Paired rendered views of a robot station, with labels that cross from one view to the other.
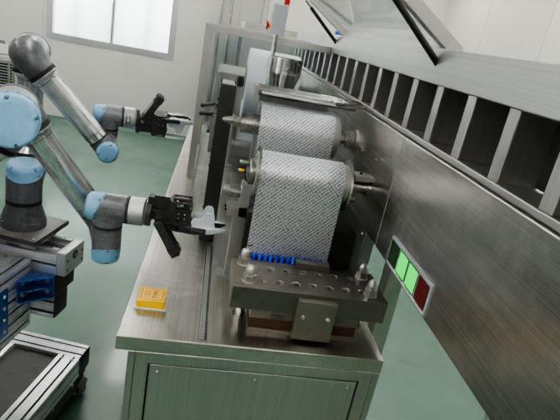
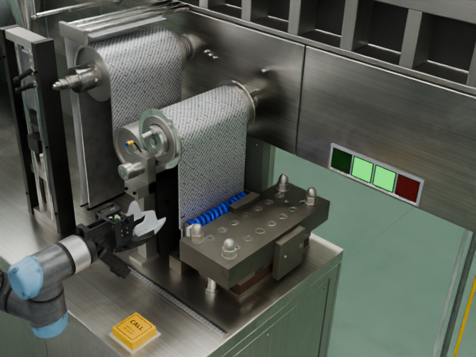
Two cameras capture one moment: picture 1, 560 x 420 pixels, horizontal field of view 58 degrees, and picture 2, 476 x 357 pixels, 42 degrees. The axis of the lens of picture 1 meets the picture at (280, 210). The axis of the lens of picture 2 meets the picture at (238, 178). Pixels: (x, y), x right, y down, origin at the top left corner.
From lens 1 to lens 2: 0.84 m
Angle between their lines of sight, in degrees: 38
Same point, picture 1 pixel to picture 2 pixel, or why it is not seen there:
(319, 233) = (234, 168)
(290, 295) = (269, 244)
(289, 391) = (290, 322)
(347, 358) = (323, 266)
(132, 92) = not seen: outside the picture
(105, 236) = (57, 304)
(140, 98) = not seen: outside the picture
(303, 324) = (285, 261)
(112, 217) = (59, 280)
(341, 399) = (320, 299)
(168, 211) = (108, 234)
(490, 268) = not seen: outside the picture
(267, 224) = (193, 187)
